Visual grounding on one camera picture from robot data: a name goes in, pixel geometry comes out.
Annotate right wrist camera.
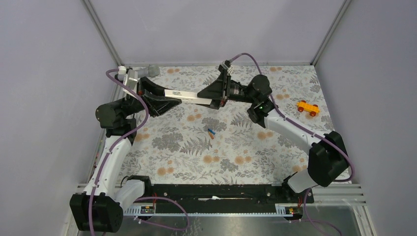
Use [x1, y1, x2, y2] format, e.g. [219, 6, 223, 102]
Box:
[218, 60, 233, 74]

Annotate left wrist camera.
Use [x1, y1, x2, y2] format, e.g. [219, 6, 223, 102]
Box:
[115, 66, 138, 97]

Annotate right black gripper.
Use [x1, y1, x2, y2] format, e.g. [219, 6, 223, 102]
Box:
[195, 69, 257, 110]

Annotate white remote control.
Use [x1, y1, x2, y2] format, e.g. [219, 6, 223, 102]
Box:
[164, 89, 212, 105]

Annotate yellow toy car red wheels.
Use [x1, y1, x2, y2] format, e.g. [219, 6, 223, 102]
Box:
[296, 100, 320, 117]

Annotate floral patterned table mat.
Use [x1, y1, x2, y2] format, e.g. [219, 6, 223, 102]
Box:
[117, 65, 334, 184]

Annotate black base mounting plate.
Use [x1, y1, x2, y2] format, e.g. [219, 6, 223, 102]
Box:
[144, 184, 314, 214]

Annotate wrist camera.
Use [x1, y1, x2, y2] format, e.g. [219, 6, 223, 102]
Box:
[218, 60, 233, 74]
[115, 66, 138, 97]

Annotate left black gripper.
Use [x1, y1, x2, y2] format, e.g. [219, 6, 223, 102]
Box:
[117, 77, 182, 118]

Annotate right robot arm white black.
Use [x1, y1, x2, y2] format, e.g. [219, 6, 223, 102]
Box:
[197, 64, 355, 203]

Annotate grey microphone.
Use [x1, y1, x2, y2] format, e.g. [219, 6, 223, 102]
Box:
[114, 65, 161, 82]

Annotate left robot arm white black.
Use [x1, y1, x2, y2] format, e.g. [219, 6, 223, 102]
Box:
[69, 77, 181, 236]

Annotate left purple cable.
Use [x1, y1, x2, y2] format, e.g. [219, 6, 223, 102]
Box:
[88, 68, 150, 236]

